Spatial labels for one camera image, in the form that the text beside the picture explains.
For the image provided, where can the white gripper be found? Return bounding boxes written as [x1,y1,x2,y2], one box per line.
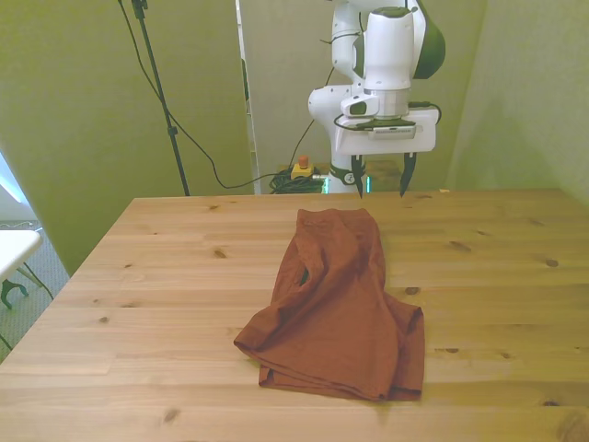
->
[333,106,438,201]

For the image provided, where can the rust orange shorts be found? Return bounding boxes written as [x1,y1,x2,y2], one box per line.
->
[233,207,425,402]

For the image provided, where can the yellow emergency stop box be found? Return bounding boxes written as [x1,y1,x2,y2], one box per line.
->
[290,156,316,181]

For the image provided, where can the white folding side table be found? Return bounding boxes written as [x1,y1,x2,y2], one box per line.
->
[0,228,54,310]

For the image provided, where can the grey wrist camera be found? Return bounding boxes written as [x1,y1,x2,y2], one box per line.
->
[366,124,418,138]

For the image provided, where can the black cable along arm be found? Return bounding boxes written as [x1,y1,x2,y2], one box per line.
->
[320,31,443,134]

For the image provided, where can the coiled dark cable bundle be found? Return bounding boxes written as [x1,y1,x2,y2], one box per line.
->
[268,168,330,195]

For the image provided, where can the white vertical wall trim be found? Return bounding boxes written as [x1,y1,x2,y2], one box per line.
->
[235,0,264,195]

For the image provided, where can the black cable by stand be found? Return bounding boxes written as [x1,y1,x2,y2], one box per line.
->
[117,0,295,191]

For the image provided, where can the black camera stand pole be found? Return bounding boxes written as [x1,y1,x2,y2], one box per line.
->
[131,0,191,197]

